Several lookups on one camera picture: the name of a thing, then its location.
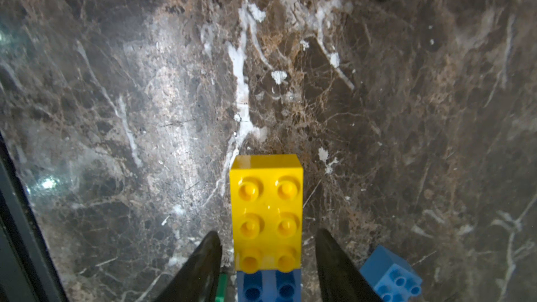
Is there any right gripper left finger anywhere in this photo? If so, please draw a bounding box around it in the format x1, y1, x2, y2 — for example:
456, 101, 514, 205
155, 231, 222, 301

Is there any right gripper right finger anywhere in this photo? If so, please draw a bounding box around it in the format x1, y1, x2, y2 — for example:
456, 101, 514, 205
315, 228, 382, 302

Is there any dark blue lego brick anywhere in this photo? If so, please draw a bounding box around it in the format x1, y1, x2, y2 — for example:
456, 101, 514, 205
237, 269, 302, 302

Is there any yellow lego brick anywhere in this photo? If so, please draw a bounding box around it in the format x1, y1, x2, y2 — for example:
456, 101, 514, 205
229, 155, 303, 274

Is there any green lego brick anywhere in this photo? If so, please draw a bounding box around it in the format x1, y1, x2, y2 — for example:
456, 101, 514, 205
215, 273, 229, 302

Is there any light blue lego brick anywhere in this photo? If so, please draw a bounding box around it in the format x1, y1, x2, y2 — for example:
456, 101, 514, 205
359, 246, 422, 302

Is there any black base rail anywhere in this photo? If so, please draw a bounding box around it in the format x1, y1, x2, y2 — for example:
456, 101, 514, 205
1, 140, 68, 301

